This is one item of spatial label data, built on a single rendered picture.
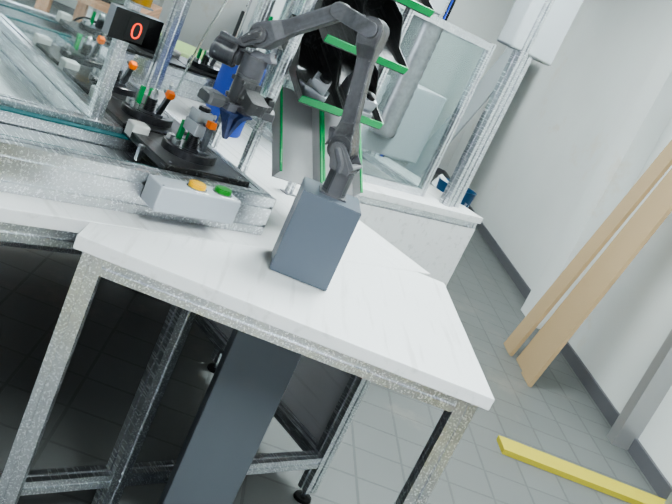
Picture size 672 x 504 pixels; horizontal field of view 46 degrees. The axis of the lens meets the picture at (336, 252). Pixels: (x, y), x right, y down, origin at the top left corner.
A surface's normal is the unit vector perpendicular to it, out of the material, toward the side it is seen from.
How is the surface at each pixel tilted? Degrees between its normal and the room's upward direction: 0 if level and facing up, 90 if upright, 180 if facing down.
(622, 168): 90
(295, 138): 45
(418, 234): 90
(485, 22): 90
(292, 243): 90
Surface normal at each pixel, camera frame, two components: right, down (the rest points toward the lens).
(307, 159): 0.59, -0.30
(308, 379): -0.72, -0.11
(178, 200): 0.57, 0.47
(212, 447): 0.02, 0.31
